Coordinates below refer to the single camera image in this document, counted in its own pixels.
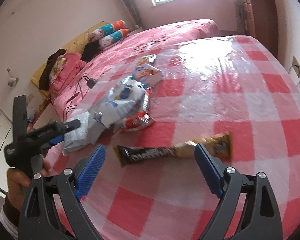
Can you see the dark brown garment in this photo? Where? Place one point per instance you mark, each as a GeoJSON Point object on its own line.
{"type": "Point", "coordinates": [44, 81]}

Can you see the wall hook ornament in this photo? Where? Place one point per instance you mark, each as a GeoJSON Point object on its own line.
{"type": "Point", "coordinates": [12, 79]}

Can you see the red snack bag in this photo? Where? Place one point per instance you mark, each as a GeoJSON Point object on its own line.
{"type": "Point", "coordinates": [139, 121]}

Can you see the grey white mailer bag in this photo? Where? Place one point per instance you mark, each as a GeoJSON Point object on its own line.
{"type": "Point", "coordinates": [89, 131]}

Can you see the small crumpled golden wrapper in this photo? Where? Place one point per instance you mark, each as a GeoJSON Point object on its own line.
{"type": "Point", "coordinates": [148, 59]}

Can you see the lower cartoon bolster pillow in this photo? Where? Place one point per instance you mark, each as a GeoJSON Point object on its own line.
{"type": "Point", "coordinates": [110, 39]}

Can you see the blue white wipes pack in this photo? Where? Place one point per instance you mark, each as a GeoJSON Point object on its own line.
{"type": "Point", "coordinates": [129, 93]}

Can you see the black garment by pillows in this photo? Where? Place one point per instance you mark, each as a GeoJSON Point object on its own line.
{"type": "Point", "coordinates": [91, 50]}

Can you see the black gold snack wrapper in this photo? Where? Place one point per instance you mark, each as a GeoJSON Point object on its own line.
{"type": "Point", "coordinates": [218, 145]}

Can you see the cartoon bolster pillow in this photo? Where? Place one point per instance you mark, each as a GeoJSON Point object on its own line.
{"type": "Point", "coordinates": [105, 30]}
{"type": "Point", "coordinates": [110, 39]}

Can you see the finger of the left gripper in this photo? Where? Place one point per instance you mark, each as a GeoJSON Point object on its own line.
{"type": "Point", "coordinates": [52, 142]}

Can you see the upper cartoon bolster pillow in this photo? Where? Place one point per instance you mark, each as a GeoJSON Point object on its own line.
{"type": "Point", "coordinates": [105, 30]}

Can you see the floral pillow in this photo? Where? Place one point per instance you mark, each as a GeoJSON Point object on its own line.
{"type": "Point", "coordinates": [57, 68]}

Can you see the brown wooden cabinet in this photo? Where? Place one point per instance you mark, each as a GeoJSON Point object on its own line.
{"type": "Point", "coordinates": [261, 22]}

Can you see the pink checkered tablecloth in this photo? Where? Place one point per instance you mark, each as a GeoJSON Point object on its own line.
{"type": "Point", "coordinates": [209, 86]}

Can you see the black power adapter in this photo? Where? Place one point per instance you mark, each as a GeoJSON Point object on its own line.
{"type": "Point", "coordinates": [91, 83]}

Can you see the purple bear tissue pack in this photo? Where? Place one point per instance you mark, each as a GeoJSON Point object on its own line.
{"type": "Point", "coordinates": [147, 74]}

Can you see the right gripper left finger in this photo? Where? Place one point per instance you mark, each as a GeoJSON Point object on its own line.
{"type": "Point", "coordinates": [39, 217]}

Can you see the yellow headboard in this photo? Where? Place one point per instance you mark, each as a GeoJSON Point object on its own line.
{"type": "Point", "coordinates": [76, 45]}

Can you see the pink bed with bedspread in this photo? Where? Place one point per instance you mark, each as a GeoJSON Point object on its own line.
{"type": "Point", "coordinates": [147, 42]}

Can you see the left hand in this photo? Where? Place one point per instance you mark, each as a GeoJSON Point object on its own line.
{"type": "Point", "coordinates": [17, 181]}

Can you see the white Magicday bag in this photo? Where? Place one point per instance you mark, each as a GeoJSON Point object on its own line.
{"type": "Point", "coordinates": [118, 102]}

